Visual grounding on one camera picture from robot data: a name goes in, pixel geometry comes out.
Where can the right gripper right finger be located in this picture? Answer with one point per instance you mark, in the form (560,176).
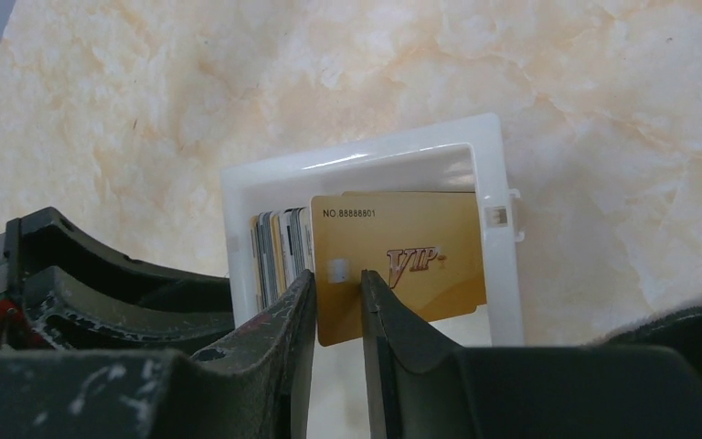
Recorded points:
(422,384)

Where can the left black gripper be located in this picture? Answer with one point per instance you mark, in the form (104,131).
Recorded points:
(67,305)

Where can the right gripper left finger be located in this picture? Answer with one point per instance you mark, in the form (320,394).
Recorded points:
(253,383)

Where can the gold VIP credit card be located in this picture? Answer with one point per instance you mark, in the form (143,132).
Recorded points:
(425,246)

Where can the white translucent plastic card box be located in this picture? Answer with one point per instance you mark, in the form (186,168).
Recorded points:
(461,155)

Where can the stack of grey cards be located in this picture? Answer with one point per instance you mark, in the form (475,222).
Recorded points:
(282,247)

